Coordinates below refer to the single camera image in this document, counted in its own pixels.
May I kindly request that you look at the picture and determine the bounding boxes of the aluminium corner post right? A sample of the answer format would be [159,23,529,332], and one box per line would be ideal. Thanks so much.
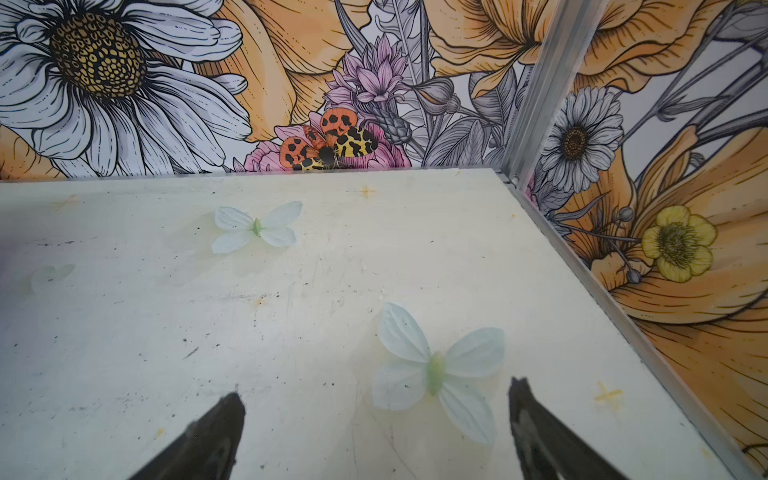
[502,0,607,193]

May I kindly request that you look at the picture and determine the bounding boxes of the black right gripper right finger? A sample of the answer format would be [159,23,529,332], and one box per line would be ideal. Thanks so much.
[508,377,626,480]

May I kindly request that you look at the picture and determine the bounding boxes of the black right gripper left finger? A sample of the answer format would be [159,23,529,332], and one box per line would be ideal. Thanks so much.
[130,392,246,480]

